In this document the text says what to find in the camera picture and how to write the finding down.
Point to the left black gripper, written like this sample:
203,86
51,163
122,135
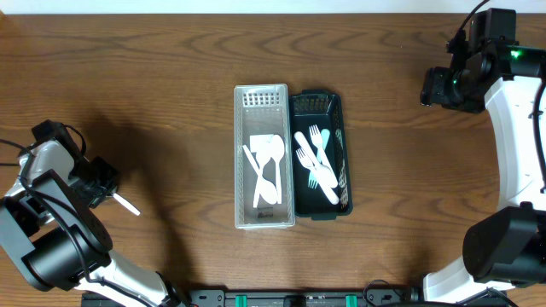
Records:
105,180

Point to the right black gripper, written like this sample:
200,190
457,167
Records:
429,86

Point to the white plastic spoon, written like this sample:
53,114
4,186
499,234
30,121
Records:
126,204
323,174
277,152
264,188

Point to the black plastic basket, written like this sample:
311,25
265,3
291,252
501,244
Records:
324,109

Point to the white plastic fork top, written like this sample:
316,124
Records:
325,134

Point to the white plastic fork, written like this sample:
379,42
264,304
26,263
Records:
305,160
316,139
325,134

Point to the white plastic utensil handle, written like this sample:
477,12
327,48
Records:
249,155

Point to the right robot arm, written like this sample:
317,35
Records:
507,249

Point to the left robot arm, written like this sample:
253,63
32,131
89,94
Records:
52,236

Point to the clear plastic basket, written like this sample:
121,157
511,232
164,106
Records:
260,112

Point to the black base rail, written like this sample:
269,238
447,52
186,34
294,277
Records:
374,296

